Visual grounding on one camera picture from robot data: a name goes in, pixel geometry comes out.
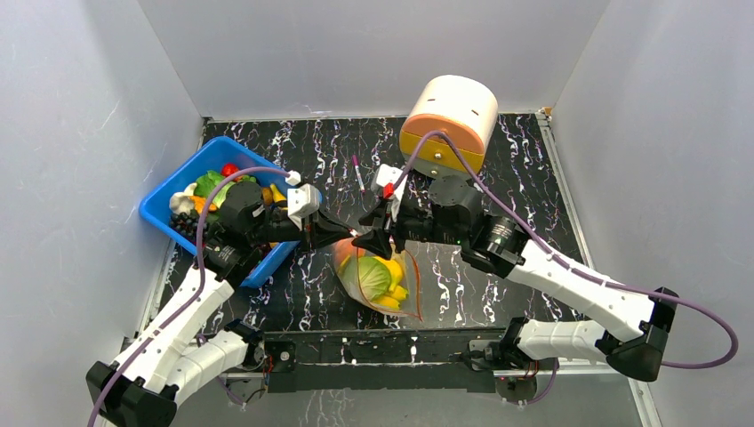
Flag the yellow banana bunch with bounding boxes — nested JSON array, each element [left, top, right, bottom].
[[370, 257, 409, 310]]

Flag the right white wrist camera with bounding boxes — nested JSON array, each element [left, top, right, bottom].
[[371, 164, 405, 220]]

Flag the pink marker pen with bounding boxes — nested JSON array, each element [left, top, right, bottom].
[[351, 155, 366, 194]]

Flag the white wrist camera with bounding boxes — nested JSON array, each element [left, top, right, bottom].
[[371, 164, 405, 220], [285, 171, 321, 230]]

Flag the round pastel drawer cabinet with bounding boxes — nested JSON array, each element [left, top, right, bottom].
[[398, 75, 499, 173]]

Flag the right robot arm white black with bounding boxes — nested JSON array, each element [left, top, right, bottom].
[[354, 176, 676, 383]]

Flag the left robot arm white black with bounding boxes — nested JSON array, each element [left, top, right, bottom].
[[86, 182, 352, 426]]

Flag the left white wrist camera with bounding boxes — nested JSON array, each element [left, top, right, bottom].
[[285, 171, 321, 230]]

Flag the peach fruit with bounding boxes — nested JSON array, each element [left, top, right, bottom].
[[333, 238, 353, 270]]

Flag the green leafy vegetable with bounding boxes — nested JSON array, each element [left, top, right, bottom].
[[193, 170, 236, 208]]

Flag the orange carrot piece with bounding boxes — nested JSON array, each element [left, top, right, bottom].
[[188, 196, 218, 214]]

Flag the red bell pepper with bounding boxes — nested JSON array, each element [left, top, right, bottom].
[[221, 163, 239, 177]]

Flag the blue plastic bin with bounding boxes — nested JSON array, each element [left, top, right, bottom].
[[139, 136, 298, 288]]

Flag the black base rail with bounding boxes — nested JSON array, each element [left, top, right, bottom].
[[223, 329, 557, 396]]

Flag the dark purple grapes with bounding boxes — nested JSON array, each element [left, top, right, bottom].
[[168, 210, 209, 242]]

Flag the white garlic bulb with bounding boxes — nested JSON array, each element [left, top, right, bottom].
[[169, 182, 197, 214]]

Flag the green cabbage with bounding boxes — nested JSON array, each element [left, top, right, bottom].
[[339, 256, 389, 302]]

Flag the clear zip top bag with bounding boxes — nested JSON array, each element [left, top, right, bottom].
[[332, 238, 422, 320]]

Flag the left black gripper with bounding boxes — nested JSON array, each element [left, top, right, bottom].
[[249, 203, 356, 256]]

